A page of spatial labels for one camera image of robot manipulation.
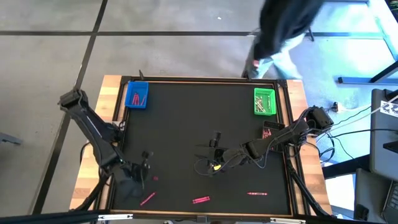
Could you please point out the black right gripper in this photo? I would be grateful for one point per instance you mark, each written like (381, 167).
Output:
(222, 157)

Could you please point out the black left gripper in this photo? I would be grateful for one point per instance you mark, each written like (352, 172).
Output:
(135, 174)

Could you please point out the green plastic basket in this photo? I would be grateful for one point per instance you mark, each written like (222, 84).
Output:
(271, 99)

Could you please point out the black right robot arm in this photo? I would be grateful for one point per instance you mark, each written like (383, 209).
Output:
(280, 135)

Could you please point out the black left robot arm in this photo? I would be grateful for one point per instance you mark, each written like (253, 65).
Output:
(93, 130)

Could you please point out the pink crayons bottom pile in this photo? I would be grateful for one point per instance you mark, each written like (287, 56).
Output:
(202, 201)

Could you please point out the black table mat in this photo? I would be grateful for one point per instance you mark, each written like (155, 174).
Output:
(186, 124)

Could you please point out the black plastic basket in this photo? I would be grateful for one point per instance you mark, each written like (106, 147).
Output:
(273, 125)

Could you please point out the blue plastic basket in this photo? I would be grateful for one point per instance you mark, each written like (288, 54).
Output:
(136, 86)

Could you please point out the black aluminium crossbar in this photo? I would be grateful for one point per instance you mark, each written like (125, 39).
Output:
(46, 219)

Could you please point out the white power adapter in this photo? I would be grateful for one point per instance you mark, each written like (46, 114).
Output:
(335, 107)

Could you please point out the black steel beam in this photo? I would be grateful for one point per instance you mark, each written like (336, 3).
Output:
(342, 168)

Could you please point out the grey chair leg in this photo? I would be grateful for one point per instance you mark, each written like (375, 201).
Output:
(9, 139)

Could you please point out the person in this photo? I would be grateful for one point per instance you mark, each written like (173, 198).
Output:
(280, 25)

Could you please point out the black tripod stand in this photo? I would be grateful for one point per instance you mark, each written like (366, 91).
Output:
(311, 35)

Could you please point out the small black box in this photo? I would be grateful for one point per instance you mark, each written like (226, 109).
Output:
(361, 212)

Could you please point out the black white marker tag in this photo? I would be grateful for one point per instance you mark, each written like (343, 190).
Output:
(390, 109)

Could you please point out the black keyboard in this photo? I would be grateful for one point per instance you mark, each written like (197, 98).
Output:
(392, 202)

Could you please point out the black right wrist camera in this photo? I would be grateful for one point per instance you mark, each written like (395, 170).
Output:
(215, 140)

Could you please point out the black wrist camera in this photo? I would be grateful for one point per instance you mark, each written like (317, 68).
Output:
(215, 140)
(146, 158)

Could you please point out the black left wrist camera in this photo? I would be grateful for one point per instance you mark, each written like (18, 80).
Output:
(146, 158)

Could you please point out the silver metal bracket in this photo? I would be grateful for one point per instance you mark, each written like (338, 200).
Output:
(115, 217)
(287, 221)

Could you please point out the grey camera bracket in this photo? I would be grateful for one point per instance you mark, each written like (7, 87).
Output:
(201, 219)

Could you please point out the black frame hook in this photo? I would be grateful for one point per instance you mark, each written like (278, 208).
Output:
(246, 76)
(141, 75)

